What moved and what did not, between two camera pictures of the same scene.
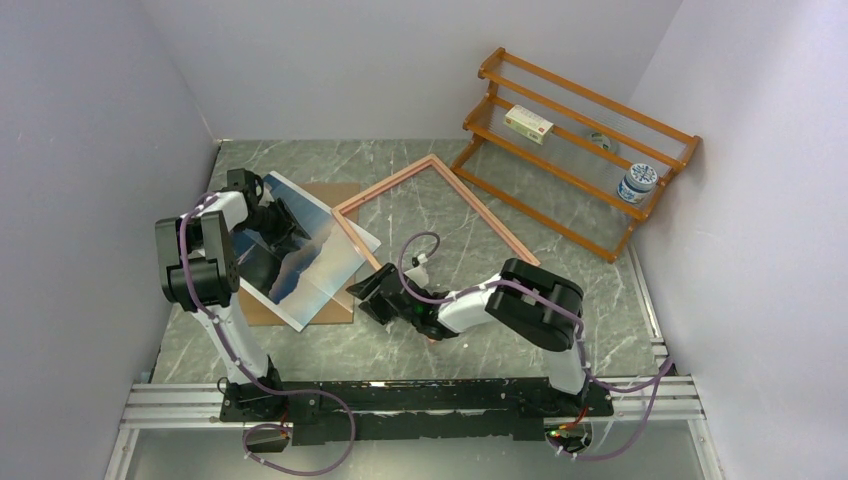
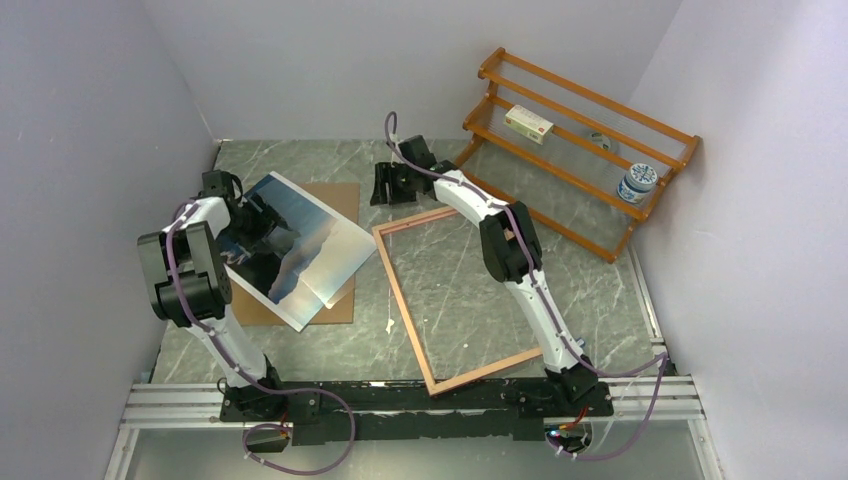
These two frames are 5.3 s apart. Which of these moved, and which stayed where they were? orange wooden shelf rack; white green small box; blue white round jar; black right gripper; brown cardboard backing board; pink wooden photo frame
Moved: black right gripper; pink wooden photo frame
Stayed: brown cardboard backing board; white green small box; blue white round jar; orange wooden shelf rack
